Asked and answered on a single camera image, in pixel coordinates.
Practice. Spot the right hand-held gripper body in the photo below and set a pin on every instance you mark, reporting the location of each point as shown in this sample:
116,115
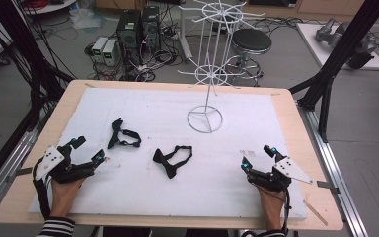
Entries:
289,169

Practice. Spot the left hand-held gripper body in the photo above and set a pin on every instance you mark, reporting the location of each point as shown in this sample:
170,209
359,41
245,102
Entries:
51,161

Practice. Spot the person's left hand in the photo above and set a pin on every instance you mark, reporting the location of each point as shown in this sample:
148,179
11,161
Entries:
62,197

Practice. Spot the person's right hand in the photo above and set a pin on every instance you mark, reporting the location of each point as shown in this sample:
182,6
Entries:
271,204

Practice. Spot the light wooden table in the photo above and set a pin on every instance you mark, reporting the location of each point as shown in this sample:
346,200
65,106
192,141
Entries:
292,131

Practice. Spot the grey metal clip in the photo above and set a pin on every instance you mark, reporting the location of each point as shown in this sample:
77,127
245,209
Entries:
327,187
19,172

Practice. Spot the thin wooden stick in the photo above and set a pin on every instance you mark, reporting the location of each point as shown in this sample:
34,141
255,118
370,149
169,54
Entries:
316,213

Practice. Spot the white foam mat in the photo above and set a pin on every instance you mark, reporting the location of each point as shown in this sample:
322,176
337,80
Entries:
177,197

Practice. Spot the grey power supply unit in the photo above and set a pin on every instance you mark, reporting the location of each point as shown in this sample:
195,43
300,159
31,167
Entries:
98,47
110,52

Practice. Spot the black round stool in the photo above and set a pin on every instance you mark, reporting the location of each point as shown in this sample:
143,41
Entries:
251,41

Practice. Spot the white platform board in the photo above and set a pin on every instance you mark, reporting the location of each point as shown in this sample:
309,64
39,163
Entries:
312,42

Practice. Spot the black computer tower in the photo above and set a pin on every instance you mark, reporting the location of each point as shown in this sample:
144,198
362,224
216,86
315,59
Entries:
130,33
151,29

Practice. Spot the clear plastic bag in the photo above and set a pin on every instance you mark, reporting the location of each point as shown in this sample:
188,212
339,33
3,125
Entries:
85,18

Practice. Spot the white metal table leg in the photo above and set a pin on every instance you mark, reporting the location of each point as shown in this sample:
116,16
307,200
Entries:
186,42

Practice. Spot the round white table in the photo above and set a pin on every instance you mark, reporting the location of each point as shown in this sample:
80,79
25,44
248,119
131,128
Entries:
49,6

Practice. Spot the aluminium rail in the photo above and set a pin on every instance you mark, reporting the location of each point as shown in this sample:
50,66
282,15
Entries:
3,177
348,210

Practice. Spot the black metal frame strut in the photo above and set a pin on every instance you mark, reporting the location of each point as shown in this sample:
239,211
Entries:
342,49

